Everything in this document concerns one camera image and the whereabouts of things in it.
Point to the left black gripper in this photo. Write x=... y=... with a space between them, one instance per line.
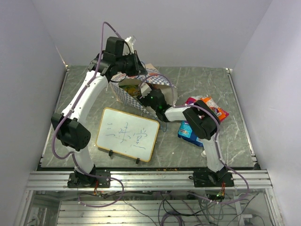
x=138 y=69

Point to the green snack packet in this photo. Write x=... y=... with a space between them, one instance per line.
x=132 y=90

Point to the blue checkered paper bag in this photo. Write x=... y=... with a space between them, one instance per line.
x=154 y=78

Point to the pink snack packet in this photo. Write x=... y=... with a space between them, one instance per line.
x=192 y=100

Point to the teal snack packet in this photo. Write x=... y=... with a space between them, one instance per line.
x=185 y=132

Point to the orange snack packet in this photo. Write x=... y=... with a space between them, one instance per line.
x=220 y=113

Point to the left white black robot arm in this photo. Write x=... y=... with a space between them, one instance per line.
x=71 y=137

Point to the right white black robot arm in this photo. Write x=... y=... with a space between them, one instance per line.
x=203 y=121

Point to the white whiteboard eraser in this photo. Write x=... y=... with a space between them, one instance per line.
x=203 y=154

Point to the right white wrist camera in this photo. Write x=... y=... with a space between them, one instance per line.
x=145 y=89

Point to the small whiteboard with yellow frame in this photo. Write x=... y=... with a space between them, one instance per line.
x=127 y=134

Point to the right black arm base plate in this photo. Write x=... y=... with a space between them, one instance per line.
x=207 y=178

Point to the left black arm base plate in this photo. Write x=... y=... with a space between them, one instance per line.
x=79 y=180

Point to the aluminium extrusion rail frame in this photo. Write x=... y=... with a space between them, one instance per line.
x=142 y=181

